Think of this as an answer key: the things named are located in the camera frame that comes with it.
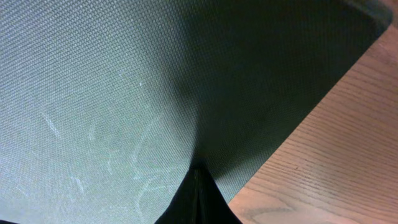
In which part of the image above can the dark green box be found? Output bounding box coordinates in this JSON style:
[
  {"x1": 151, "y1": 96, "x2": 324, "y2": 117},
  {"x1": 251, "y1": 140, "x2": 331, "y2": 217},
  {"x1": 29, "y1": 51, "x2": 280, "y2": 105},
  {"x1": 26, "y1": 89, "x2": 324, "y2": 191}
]
[{"x1": 1, "y1": 0, "x2": 392, "y2": 223}]

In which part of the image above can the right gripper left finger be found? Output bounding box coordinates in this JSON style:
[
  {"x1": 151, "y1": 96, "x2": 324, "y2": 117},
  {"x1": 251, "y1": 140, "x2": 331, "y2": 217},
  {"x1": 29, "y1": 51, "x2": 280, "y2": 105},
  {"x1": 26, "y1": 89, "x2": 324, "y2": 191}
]
[{"x1": 155, "y1": 169, "x2": 198, "y2": 224}]

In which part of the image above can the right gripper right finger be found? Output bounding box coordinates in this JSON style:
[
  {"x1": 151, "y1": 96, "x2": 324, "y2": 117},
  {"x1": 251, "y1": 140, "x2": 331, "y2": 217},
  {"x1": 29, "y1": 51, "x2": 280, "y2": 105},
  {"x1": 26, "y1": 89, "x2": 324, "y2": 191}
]
[{"x1": 197, "y1": 169, "x2": 242, "y2": 224}]

